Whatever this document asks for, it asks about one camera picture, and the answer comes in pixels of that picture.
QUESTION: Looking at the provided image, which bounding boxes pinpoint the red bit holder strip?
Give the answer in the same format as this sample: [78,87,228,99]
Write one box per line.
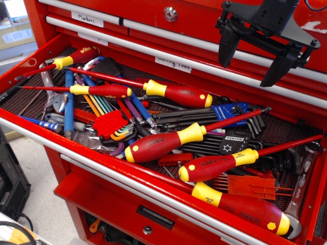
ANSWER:
[158,153,194,166]

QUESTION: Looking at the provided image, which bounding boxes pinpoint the red yellow screwdriver top left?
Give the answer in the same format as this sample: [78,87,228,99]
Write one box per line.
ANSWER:
[14,46,100,81]

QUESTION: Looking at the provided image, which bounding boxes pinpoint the small blue precision screwdriver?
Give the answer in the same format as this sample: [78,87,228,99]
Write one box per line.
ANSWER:
[20,116,62,133]

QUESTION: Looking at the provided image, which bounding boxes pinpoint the white label cutting tools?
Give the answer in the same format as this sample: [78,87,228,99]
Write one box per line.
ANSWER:
[155,57,192,74]

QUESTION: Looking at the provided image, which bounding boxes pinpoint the black box on floor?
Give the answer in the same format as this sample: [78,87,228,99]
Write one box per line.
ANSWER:
[1,131,31,221]

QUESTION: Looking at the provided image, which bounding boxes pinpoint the open red drawer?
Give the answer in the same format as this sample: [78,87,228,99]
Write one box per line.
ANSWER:
[0,33,327,245]

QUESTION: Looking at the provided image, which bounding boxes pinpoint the blue holder black hex keys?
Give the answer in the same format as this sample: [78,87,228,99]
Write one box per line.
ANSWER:
[152,103,258,130]

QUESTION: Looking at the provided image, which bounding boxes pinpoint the red yellow screwdriver right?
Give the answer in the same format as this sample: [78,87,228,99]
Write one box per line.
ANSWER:
[178,133,326,183]

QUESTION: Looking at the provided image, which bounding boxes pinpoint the white label markers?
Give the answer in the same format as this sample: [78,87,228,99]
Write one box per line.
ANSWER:
[71,11,104,28]

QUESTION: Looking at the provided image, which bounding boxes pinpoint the red tool chest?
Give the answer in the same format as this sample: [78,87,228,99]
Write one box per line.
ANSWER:
[0,0,327,245]

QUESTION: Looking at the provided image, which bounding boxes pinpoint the red yellow screwdriver wiha left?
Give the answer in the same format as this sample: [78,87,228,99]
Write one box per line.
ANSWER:
[18,85,132,99]

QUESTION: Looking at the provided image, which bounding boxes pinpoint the long red yellow screwdriver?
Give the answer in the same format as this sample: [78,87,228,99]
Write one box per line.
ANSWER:
[64,66,213,108]

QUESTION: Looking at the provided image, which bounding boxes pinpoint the large red yellow screwdriver centre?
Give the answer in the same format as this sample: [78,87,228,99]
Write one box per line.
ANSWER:
[125,107,271,163]

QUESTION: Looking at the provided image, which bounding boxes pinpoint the large red yellow screwdriver front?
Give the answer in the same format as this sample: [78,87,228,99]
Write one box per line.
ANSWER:
[161,176,291,236]

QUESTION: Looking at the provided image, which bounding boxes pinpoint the silver adjustable wrench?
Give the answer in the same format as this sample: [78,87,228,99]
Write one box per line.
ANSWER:
[38,62,69,114]

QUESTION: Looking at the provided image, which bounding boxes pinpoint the silver combination wrench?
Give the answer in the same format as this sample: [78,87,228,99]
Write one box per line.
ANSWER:
[284,141,322,240]

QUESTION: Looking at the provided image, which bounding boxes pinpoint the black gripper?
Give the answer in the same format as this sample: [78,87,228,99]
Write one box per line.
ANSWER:
[216,1,320,87]

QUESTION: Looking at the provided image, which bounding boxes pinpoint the red holder coloured hex keys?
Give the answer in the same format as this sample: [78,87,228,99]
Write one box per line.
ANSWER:
[92,95,134,140]

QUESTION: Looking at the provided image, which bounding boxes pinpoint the round silver lock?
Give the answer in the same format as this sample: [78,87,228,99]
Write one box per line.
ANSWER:
[164,7,178,22]

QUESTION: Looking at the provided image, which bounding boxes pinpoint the blue handle tool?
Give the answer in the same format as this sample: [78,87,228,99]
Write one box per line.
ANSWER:
[64,70,74,139]

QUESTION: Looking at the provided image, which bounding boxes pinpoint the grey small screwdriver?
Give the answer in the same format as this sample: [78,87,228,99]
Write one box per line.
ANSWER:
[44,113,95,132]

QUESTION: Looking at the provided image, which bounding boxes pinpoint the large red yellow screwdriver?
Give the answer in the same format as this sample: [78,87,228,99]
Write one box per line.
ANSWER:
[161,176,291,236]
[125,107,271,163]

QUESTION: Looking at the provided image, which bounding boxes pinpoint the black Tekton torx key set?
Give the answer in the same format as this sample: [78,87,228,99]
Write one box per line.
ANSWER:
[180,130,279,159]

